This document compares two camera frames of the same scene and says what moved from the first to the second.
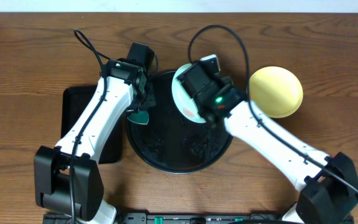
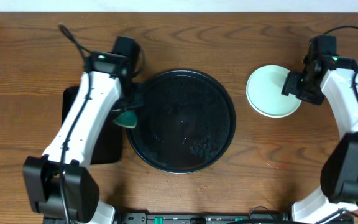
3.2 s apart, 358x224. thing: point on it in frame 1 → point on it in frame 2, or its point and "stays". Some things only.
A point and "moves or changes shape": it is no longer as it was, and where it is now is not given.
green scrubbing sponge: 141,117 moves or changes shape
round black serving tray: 172,142 stays
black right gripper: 224,84 → 289,85
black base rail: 199,218 stays
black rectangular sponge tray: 74,100 stays
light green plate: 186,105 → 263,89
